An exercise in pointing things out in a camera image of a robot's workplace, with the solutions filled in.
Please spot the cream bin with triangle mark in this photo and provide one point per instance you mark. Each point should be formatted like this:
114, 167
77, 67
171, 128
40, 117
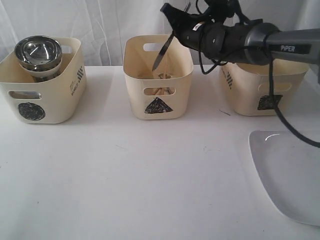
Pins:
137, 68

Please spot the steel spoon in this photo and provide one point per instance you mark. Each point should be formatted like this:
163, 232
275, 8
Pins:
164, 76

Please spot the steel table knife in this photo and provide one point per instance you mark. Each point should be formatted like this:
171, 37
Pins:
162, 52

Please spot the cream bin with square mark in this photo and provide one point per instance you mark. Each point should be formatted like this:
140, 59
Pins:
246, 86

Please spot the wooden chopstick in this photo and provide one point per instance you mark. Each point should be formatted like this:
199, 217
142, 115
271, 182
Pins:
154, 91

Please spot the large white square plate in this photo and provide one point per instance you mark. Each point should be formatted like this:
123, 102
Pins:
289, 171

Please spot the white ceramic bowl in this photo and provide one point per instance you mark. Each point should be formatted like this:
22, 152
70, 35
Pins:
45, 73

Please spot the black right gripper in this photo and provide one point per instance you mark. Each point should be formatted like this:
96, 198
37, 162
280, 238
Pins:
204, 36

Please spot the cream bin with circle mark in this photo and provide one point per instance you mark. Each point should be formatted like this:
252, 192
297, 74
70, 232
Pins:
59, 96

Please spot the steel mug with solid handle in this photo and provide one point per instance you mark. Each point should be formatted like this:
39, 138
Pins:
25, 95

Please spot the white backdrop curtain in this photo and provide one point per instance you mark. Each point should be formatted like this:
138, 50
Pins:
104, 26

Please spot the stainless steel bowl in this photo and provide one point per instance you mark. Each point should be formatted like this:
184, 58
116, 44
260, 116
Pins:
38, 51
56, 50

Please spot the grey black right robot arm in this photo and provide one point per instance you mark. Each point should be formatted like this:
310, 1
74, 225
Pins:
254, 41

